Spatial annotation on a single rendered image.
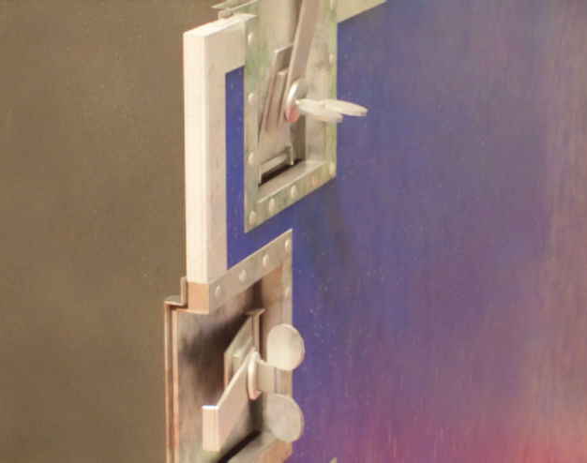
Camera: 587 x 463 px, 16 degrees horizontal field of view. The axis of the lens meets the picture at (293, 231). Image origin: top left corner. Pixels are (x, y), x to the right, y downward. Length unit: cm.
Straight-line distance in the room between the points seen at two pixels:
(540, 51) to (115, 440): 85
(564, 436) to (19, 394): 73
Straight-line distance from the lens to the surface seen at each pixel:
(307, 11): 107
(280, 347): 106
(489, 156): 145
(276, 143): 111
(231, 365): 105
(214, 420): 100
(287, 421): 107
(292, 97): 108
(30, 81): 217
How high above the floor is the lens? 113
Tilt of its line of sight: 16 degrees down
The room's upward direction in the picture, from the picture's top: straight up
